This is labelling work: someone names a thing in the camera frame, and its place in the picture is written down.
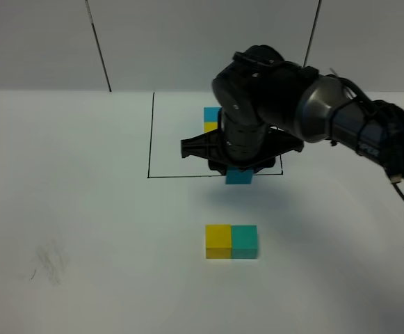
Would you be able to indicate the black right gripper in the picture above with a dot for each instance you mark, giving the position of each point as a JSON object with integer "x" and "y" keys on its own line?
{"x": 231, "y": 145}

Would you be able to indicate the green block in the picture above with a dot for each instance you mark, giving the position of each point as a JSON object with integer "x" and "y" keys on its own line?
{"x": 245, "y": 242}

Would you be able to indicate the blue template block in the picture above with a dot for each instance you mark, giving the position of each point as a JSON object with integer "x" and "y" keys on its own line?
{"x": 210, "y": 114}

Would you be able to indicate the yellow template block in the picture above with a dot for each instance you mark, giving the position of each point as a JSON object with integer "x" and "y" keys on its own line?
{"x": 210, "y": 126}

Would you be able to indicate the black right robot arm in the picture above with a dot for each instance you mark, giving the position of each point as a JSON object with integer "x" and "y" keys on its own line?
{"x": 270, "y": 106}

